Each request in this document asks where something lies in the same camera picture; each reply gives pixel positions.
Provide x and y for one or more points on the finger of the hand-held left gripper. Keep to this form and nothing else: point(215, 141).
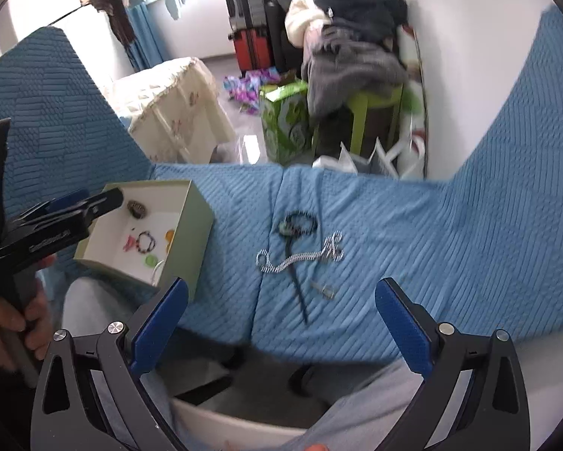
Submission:
point(104, 202)
point(70, 199)

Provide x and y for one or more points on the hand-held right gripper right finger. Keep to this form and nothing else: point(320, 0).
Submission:
point(403, 324)

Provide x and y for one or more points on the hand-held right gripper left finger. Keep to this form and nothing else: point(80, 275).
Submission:
point(157, 324)

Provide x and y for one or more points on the green round bangle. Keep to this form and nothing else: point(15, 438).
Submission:
point(151, 260)

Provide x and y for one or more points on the orange wooden pendant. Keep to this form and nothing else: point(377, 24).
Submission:
point(169, 238)

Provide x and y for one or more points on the green cardboard box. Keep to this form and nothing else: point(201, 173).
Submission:
point(187, 249)

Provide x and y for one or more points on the silver metal clip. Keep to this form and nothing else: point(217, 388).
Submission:
point(324, 290)

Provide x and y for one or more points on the person's right leg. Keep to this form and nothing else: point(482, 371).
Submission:
point(366, 408)

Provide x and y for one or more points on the blue covered chair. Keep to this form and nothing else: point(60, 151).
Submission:
point(450, 225)

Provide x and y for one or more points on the cream lace covered table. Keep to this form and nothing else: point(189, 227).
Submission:
point(178, 103)

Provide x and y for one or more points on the white seat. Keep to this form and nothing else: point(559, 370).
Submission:
point(234, 425)

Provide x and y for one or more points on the white shopping bag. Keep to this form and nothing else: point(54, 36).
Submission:
point(380, 162)

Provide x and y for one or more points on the blue curtain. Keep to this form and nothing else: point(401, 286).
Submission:
point(145, 33)

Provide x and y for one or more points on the colourful crumpled wrapping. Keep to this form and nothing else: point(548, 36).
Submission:
point(248, 87)

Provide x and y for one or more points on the green printed carton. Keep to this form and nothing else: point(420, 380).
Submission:
point(284, 122)

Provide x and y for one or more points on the green plastic stool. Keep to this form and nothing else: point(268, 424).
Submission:
point(361, 117)

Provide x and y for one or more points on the red suitcase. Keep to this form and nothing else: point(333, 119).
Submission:
point(253, 51)

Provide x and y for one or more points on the floral printed board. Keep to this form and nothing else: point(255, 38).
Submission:
point(417, 103)

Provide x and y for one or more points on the grey suitcase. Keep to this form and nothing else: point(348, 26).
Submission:
point(244, 4)

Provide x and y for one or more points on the black suitcase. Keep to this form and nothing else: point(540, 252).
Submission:
point(281, 28)

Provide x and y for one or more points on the grey garment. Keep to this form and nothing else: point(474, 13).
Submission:
point(352, 65)

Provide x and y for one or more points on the cream quilt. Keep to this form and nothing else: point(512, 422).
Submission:
point(305, 19)

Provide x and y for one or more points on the dark navy garment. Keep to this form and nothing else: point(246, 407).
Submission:
point(361, 7)

